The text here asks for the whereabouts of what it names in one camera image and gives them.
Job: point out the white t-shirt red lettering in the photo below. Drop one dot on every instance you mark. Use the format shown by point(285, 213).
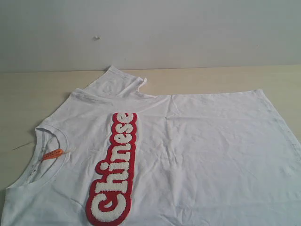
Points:
point(113, 156)

